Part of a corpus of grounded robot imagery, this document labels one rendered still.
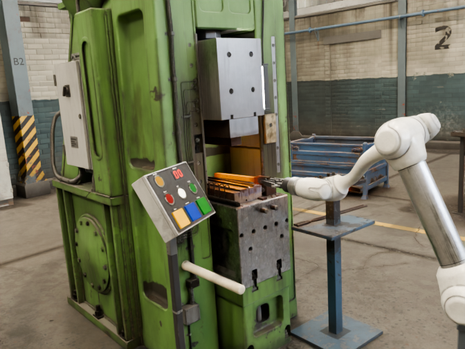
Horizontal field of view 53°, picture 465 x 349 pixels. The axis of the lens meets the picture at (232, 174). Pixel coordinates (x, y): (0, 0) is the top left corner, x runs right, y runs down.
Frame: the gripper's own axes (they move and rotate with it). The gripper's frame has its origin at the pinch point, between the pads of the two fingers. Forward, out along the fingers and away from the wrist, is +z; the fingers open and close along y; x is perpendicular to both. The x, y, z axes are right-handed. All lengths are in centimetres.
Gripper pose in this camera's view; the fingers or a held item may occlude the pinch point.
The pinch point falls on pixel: (263, 180)
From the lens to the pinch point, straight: 244.7
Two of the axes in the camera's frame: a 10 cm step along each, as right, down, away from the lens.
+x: -0.6, -9.8, -2.0
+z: -6.5, -1.2, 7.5
